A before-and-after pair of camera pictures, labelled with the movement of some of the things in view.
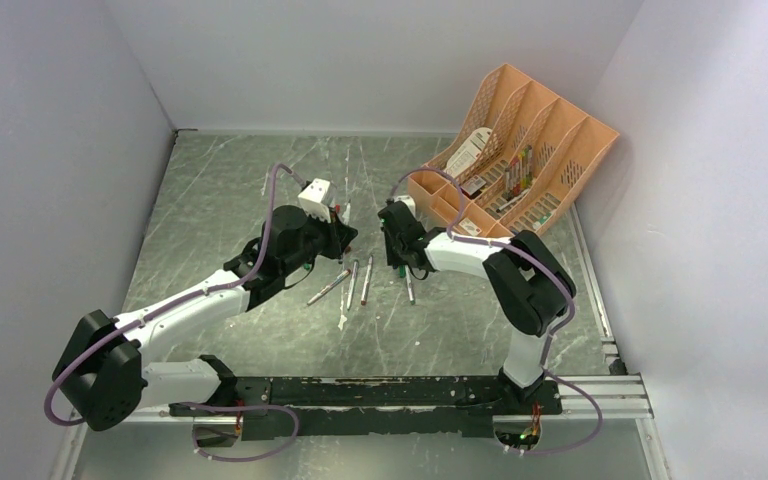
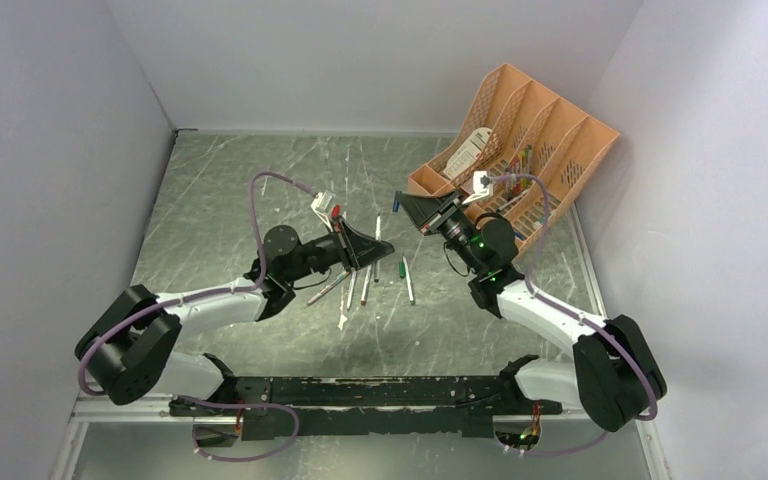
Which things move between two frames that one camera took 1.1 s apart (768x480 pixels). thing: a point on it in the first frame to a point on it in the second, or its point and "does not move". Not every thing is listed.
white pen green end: x=409 y=286 does not move
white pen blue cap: x=346 y=214 to x=377 y=266
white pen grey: x=352 y=284 does not move
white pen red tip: x=327 y=287 does not move
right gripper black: x=391 y=259 to x=429 y=212
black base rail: x=389 y=406 does not move
